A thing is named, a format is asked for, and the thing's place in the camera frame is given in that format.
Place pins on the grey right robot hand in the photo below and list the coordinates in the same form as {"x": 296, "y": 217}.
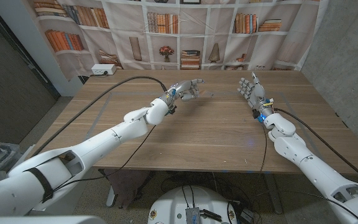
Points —
{"x": 258, "y": 96}

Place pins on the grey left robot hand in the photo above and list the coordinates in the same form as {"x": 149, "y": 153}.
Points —
{"x": 185, "y": 90}

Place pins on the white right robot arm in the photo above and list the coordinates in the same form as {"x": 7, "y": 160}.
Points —
{"x": 309, "y": 161}

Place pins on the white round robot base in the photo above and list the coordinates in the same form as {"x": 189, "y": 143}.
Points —
{"x": 172, "y": 205}

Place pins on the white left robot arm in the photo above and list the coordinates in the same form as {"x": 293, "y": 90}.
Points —
{"x": 104, "y": 140}

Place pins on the printed bookshelf backdrop cloth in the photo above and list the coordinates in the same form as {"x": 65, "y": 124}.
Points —
{"x": 216, "y": 34}

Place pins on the white power outlet box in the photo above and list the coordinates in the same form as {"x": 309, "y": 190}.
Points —
{"x": 102, "y": 69}

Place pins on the grey table leg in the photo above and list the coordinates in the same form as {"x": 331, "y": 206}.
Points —
{"x": 273, "y": 196}

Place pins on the dark cloth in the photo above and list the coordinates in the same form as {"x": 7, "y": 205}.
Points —
{"x": 123, "y": 186}

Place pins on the small grey floor device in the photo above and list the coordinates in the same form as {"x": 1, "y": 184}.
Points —
{"x": 246, "y": 215}

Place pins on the grey electronics module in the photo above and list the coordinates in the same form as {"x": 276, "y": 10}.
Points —
{"x": 192, "y": 216}

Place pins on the black connector bar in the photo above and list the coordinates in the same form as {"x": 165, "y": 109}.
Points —
{"x": 211, "y": 215}

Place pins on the clear bag with black items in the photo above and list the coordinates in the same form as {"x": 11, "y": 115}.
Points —
{"x": 5, "y": 155}

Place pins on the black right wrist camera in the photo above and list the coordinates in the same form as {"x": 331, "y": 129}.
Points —
{"x": 258, "y": 115}

